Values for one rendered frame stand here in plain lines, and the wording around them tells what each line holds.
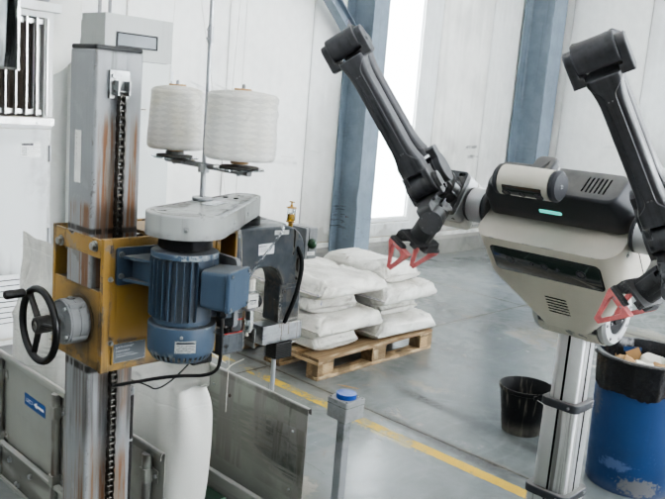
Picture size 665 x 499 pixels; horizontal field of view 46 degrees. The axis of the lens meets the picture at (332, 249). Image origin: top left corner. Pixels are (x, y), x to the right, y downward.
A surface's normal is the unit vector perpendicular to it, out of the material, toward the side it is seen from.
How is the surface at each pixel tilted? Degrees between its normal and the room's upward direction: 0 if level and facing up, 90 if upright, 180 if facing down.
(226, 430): 90
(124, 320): 90
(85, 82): 90
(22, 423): 90
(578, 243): 40
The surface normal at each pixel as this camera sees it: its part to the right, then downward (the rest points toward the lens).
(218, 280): -0.35, 0.14
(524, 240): -0.39, -0.70
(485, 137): 0.71, 0.18
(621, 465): -0.57, 0.15
